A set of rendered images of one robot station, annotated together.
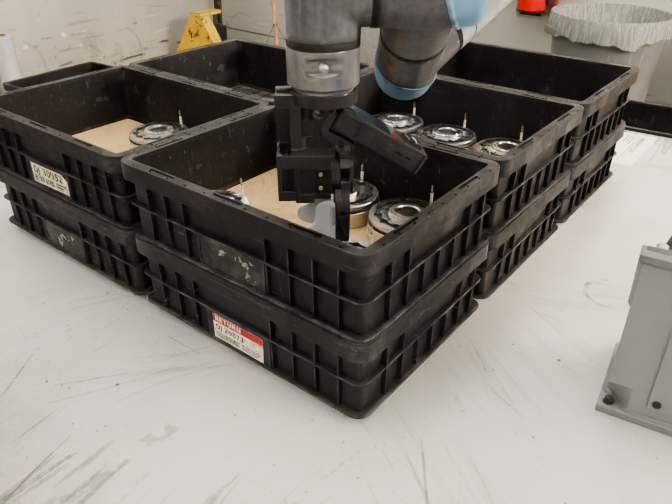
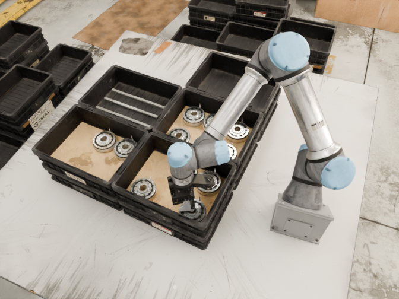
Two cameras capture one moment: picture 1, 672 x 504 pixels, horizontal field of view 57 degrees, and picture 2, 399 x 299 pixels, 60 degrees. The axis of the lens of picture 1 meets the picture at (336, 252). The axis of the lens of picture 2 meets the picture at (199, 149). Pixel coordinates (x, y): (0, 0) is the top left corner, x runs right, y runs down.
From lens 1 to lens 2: 0.81 m
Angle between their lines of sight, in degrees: 23
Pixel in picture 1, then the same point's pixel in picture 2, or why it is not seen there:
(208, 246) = (149, 210)
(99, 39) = not seen: outside the picture
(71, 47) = not seen: outside the picture
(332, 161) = (187, 194)
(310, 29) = (179, 176)
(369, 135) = (198, 185)
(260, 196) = (154, 171)
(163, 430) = (149, 264)
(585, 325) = (267, 194)
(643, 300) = (279, 212)
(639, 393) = (280, 228)
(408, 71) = not seen: hidden behind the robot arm
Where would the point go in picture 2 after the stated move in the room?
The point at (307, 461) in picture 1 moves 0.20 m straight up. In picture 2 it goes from (192, 266) to (190, 246)
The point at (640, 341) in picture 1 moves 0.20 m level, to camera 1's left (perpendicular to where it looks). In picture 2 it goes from (279, 219) to (229, 229)
